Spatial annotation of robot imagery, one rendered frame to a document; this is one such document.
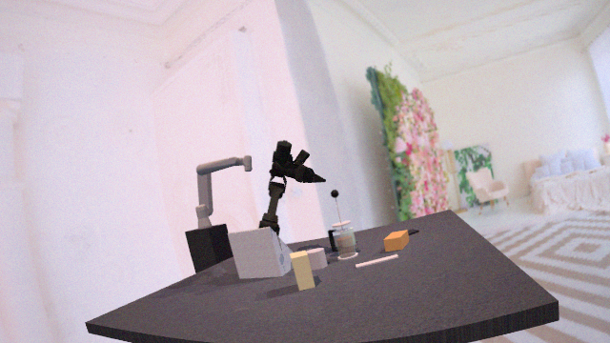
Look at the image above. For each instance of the white thin bar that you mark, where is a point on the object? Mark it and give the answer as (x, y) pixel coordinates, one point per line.
(376, 261)

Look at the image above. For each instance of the orange block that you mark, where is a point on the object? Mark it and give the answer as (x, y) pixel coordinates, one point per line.
(396, 241)

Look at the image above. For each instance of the tan rectangular block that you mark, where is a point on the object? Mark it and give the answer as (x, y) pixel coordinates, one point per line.
(303, 270)

